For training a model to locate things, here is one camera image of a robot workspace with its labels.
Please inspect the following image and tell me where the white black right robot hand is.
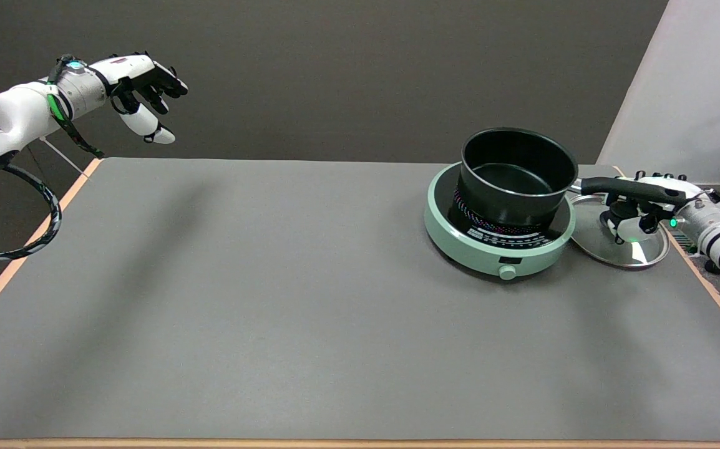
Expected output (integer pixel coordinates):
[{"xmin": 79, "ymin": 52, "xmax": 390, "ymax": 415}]
[{"xmin": 602, "ymin": 171, "xmax": 707, "ymax": 245}]

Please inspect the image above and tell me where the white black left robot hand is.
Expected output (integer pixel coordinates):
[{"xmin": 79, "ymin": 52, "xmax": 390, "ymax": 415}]
[{"xmin": 89, "ymin": 52, "xmax": 189, "ymax": 145}]

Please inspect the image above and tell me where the glass pot lid black knob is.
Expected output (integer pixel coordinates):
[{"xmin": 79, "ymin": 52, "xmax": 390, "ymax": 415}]
[{"xmin": 569, "ymin": 193, "xmax": 671, "ymax": 269}]

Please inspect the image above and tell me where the metal floor vent grille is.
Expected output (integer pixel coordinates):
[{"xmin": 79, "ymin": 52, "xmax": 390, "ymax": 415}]
[{"xmin": 673, "ymin": 232, "xmax": 707, "ymax": 253}]

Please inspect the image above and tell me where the mint green induction cooker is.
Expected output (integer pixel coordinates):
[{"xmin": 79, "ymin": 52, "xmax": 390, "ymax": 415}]
[{"xmin": 423, "ymin": 162, "xmax": 576, "ymax": 280}]

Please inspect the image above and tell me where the gray table mat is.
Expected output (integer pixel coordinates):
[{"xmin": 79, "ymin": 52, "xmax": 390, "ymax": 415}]
[{"xmin": 0, "ymin": 157, "xmax": 720, "ymax": 441}]

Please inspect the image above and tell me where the black green wrist cable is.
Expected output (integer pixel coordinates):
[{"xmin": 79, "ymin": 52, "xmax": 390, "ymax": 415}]
[{"xmin": 47, "ymin": 55, "xmax": 106, "ymax": 158}]

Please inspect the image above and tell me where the black pot with handle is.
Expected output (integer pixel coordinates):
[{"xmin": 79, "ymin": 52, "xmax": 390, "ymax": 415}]
[{"xmin": 457, "ymin": 127, "xmax": 688, "ymax": 228}]

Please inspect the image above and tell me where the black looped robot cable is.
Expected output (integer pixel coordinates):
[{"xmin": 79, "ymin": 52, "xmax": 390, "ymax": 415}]
[{"xmin": 0, "ymin": 163, "xmax": 62, "ymax": 263}]

